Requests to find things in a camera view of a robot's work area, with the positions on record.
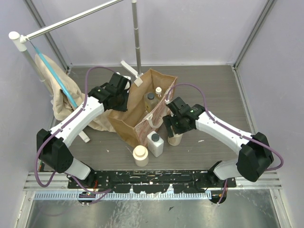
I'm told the purple cable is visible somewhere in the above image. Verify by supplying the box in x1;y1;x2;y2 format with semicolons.
165;83;284;205
35;66;123;205

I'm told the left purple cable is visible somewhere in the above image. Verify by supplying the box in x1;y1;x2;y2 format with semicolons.
35;66;123;205

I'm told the brown canvas tote bag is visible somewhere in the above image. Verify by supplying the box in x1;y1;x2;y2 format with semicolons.
107;69;178;147

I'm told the teal hanger rod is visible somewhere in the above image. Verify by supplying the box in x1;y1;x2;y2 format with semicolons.
33;46;78;108

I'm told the beige bottle front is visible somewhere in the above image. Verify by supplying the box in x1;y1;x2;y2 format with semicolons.
133;145;149;167

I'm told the white square bottle dark cap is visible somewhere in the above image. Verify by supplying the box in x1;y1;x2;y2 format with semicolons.
147;131;164;158

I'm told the beige cloth on rack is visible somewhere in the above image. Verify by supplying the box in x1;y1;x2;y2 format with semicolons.
35;53;117;133

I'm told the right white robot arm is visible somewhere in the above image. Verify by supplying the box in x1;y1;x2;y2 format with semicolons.
163;97;274;187

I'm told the beige bottle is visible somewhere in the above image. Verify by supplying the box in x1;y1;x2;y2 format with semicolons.
168;134;183;146
133;145;149;167

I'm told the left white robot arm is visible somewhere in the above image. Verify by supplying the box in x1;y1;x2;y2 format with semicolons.
36;73;132;188

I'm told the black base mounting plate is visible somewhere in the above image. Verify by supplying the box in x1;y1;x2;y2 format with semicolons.
67;170;225;194

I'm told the aluminium front rail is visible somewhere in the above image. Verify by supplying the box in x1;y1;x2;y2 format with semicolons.
23;170;282;190

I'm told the white metal clothes rack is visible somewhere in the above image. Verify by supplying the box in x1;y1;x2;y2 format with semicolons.
8;0;144;143

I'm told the clear bottle dark cap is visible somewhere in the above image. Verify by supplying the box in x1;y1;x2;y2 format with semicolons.
144;93;159;113

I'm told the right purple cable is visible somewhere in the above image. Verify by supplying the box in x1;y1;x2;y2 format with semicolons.
165;83;284;205

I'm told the clear bottle white cap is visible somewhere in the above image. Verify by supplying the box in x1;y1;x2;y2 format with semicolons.
155;86;163;99

